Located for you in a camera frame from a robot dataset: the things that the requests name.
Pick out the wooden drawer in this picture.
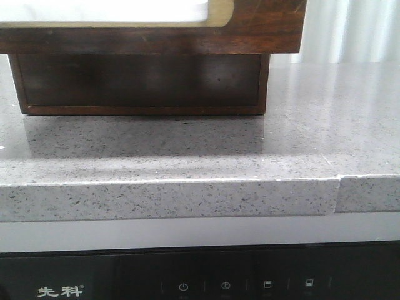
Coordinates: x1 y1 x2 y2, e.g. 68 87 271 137
1 1 306 54
19 54 260 107

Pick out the white gold drawer handle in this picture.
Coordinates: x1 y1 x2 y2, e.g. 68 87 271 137
1 0 234 28

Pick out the dark wooden drawer cabinet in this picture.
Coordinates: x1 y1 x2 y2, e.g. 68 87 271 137
8 52 271 116

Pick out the white pleated curtain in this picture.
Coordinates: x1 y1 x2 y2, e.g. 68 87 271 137
289 1 399 63

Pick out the black appliance control panel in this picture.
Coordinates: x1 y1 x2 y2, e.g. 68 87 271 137
1 241 399 299

